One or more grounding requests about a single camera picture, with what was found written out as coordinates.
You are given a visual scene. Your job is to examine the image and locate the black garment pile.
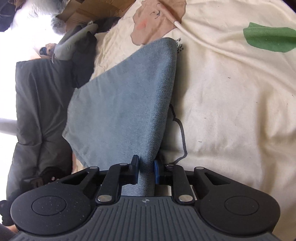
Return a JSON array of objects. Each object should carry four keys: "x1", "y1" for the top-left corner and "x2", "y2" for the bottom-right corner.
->
[{"x1": 71, "y1": 16, "x2": 120, "y2": 88}]

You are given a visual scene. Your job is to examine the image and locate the brown teddy bear toy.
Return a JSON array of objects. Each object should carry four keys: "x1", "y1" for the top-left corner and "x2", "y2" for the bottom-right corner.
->
[{"x1": 39, "y1": 43, "x2": 57, "y2": 57}]

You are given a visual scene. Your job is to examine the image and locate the grey plush toy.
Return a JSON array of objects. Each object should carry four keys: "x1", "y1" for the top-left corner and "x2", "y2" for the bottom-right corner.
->
[{"x1": 52, "y1": 22, "x2": 98, "y2": 61}]

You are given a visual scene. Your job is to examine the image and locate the cream bear print bedsheet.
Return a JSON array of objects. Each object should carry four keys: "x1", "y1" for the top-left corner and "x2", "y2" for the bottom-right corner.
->
[{"x1": 90, "y1": 1, "x2": 295, "y2": 240}]

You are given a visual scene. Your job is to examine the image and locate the light blue denim jeans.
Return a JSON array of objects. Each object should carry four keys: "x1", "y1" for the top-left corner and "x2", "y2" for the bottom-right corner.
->
[{"x1": 63, "y1": 38, "x2": 177, "y2": 196}]

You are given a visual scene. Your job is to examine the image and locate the black cat paw glove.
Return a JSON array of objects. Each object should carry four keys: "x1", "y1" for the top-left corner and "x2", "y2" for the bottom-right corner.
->
[{"x1": 30, "y1": 167, "x2": 66, "y2": 189}]

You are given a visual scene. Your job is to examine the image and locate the dark grey duvet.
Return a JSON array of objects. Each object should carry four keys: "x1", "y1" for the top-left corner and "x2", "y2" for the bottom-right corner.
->
[{"x1": 6, "y1": 59, "x2": 74, "y2": 201}]

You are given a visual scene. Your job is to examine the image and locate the flattened brown cardboard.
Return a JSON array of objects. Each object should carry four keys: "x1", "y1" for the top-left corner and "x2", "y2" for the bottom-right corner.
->
[{"x1": 57, "y1": 0, "x2": 135, "y2": 31}]

